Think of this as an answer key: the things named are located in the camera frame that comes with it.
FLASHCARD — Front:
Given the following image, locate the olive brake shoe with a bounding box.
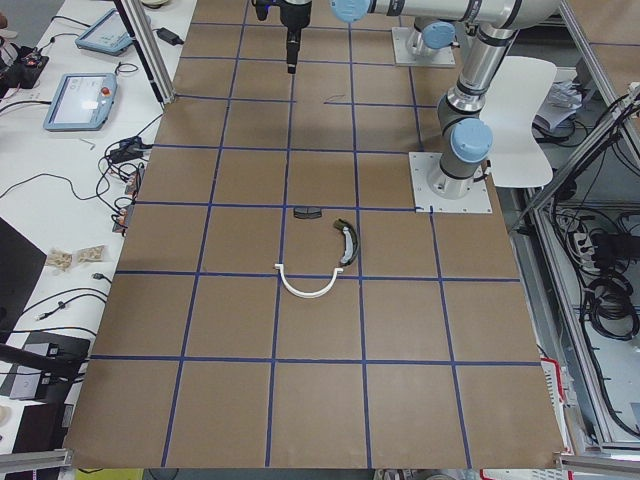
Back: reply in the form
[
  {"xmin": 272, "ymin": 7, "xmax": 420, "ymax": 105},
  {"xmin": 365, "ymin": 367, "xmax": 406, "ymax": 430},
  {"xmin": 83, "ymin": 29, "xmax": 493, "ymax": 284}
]
[{"xmin": 333, "ymin": 218, "xmax": 360, "ymax": 267}]

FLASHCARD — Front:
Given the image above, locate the far blue teach pendant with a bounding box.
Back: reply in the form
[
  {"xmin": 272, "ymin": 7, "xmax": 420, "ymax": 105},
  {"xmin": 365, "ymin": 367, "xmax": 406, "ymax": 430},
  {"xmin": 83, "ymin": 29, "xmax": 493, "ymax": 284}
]
[{"xmin": 75, "ymin": 8, "xmax": 132, "ymax": 56}]

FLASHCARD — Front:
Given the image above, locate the white chair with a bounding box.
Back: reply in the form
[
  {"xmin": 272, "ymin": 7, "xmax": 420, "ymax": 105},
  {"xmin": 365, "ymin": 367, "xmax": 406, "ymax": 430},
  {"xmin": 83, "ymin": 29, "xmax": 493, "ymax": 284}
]
[{"xmin": 480, "ymin": 56, "xmax": 556, "ymax": 188}]

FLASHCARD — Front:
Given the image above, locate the near blue teach pendant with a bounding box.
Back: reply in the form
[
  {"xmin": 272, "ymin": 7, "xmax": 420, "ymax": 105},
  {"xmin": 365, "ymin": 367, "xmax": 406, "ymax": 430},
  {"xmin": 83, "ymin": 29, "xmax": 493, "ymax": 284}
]
[{"xmin": 43, "ymin": 73, "xmax": 118, "ymax": 132}]

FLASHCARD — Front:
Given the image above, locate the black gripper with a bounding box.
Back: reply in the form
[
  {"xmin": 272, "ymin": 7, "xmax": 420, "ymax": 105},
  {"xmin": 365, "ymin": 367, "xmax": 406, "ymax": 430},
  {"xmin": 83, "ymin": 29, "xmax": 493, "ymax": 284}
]
[{"xmin": 251, "ymin": 0, "xmax": 312, "ymax": 75}]

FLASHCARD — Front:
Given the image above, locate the black power adapter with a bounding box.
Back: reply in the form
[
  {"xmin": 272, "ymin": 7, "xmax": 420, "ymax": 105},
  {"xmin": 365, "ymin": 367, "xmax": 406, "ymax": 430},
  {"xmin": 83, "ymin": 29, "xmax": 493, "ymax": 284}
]
[{"xmin": 155, "ymin": 27, "xmax": 184, "ymax": 46}]

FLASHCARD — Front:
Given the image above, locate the aluminium frame post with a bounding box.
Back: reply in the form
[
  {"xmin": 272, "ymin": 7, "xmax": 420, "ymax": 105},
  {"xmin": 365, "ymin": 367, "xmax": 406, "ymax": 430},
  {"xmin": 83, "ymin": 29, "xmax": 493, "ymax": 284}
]
[{"xmin": 113, "ymin": 0, "xmax": 175, "ymax": 105}]

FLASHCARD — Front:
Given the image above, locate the blue teach pendant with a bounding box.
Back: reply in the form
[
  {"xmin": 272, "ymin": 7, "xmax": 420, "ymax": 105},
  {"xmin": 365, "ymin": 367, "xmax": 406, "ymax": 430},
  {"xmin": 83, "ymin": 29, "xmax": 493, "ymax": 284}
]
[
  {"xmin": 75, "ymin": 8, "xmax": 132, "ymax": 56},
  {"xmin": 43, "ymin": 73, "xmax": 118, "ymax": 132}
]

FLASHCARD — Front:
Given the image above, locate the black brake pad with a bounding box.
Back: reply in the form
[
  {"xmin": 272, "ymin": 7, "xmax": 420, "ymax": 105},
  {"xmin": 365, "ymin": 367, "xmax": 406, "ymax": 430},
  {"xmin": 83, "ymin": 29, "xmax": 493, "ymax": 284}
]
[{"xmin": 293, "ymin": 206, "xmax": 322, "ymax": 220}]

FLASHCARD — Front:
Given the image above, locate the white curved plastic bracket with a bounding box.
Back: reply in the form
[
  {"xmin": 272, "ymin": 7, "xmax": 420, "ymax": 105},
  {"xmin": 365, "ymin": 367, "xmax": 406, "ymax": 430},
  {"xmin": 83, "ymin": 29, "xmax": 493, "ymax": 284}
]
[{"xmin": 274, "ymin": 263, "xmax": 345, "ymax": 300}]

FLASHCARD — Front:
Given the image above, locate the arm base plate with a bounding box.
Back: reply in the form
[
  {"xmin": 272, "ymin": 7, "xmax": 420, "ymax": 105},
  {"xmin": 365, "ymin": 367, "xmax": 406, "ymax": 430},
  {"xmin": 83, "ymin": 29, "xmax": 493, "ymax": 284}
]
[
  {"xmin": 409, "ymin": 152, "xmax": 492, "ymax": 214},
  {"xmin": 391, "ymin": 27, "xmax": 456, "ymax": 68}
]

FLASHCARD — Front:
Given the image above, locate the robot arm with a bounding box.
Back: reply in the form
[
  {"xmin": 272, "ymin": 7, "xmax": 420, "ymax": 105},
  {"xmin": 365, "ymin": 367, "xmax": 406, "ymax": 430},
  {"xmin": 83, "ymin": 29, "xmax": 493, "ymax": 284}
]
[
  {"xmin": 330, "ymin": 1, "xmax": 559, "ymax": 200},
  {"xmin": 405, "ymin": 17, "xmax": 455, "ymax": 57}
]

